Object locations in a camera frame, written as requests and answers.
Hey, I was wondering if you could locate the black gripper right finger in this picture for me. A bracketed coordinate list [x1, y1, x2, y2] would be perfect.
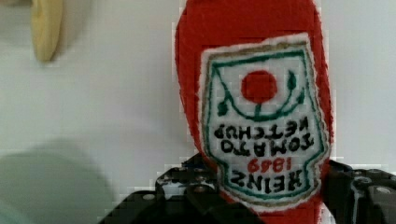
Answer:
[321, 161, 396, 224]

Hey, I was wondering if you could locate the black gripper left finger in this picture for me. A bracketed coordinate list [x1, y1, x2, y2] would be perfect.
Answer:
[99, 154, 264, 224]

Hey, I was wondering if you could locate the red plush ketchup bottle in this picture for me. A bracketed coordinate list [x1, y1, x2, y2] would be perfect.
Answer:
[175, 0, 332, 224]

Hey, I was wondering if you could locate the yellow plush banana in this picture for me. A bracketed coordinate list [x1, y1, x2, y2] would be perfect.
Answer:
[31, 0, 64, 62]

